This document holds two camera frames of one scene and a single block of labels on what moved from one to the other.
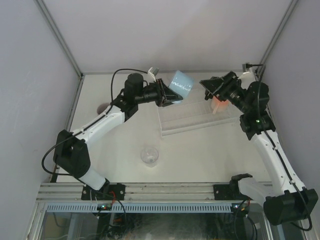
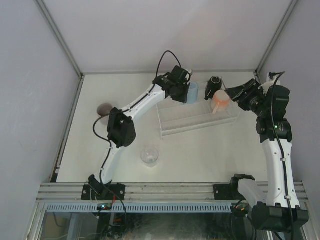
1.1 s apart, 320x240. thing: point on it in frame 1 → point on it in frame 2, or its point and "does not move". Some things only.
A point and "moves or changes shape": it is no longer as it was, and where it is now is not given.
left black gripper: [161, 92] → [182, 93]
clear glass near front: [149, 156] does not move
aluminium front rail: [69, 192] does not move
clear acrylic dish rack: [193, 115] does not move
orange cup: [218, 106] does not move
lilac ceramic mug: [102, 107] does not move
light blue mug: [182, 84] moves or changes shape
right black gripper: [223, 85] → [244, 92]
